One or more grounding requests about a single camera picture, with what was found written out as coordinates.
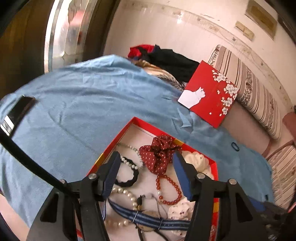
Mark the small pearl necklace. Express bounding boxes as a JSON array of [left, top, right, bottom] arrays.
[[116, 142, 144, 169]]

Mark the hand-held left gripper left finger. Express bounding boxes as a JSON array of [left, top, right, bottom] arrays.
[[26, 151, 122, 241]]

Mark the black hair scrunchie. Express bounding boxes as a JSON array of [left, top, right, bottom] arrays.
[[115, 156, 139, 187]]

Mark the red bead bracelet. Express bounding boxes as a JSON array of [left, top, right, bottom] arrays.
[[156, 173, 183, 206]]

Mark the brown wooden door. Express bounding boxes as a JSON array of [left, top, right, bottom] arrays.
[[0, 0, 58, 100]]

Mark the brown pink pillow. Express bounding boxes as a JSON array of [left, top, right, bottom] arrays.
[[282, 112, 296, 131]]

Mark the cream scrunchie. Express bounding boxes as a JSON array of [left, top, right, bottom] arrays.
[[183, 151, 212, 173]]

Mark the beige wall panel box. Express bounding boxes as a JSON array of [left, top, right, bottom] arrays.
[[245, 3, 278, 39]]

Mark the beige patterned cloth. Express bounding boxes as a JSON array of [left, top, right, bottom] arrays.
[[133, 59, 186, 91]]

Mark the blue striped headband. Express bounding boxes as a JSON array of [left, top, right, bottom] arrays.
[[102, 197, 192, 232]]

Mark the light blue blanket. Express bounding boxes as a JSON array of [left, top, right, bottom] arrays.
[[0, 54, 274, 229]]

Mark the pink mattress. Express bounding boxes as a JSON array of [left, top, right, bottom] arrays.
[[221, 101, 271, 156]]

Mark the black cable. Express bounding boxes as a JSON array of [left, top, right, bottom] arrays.
[[0, 128, 79, 202]]

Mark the patterned striped cushion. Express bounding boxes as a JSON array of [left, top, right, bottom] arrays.
[[266, 139, 296, 210]]

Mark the red cloth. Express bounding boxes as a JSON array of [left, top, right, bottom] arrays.
[[128, 45, 155, 60]]

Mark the red polka dot scrunchie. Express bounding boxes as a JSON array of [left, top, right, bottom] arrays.
[[139, 135, 183, 174]]

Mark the silver metal framed panel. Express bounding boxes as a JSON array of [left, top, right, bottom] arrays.
[[43, 0, 99, 73]]

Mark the black rectangular device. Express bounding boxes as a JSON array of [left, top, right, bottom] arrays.
[[0, 95, 37, 136]]

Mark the large pearl bracelet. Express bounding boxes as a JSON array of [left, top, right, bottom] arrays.
[[105, 186, 139, 229]]

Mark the red cardboard box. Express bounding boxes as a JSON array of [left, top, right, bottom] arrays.
[[76, 116, 219, 241]]

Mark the beige wall switch plate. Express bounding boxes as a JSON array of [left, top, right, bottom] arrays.
[[235, 21, 255, 40]]

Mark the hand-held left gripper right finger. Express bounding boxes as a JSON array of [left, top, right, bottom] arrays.
[[172, 152, 270, 241]]

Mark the black clothing pile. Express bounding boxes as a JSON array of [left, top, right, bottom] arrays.
[[141, 45, 201, 83]]

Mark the black cord pendant necklace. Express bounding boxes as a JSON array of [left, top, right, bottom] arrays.
[[136, 193, 170, 241]]

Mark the red box lid white cat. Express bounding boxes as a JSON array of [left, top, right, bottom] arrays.
[[177, 60, 240, 128]]

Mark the striped floral bolster cushion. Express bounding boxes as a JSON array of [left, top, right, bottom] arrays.
[[207, 45, 283, 141]]

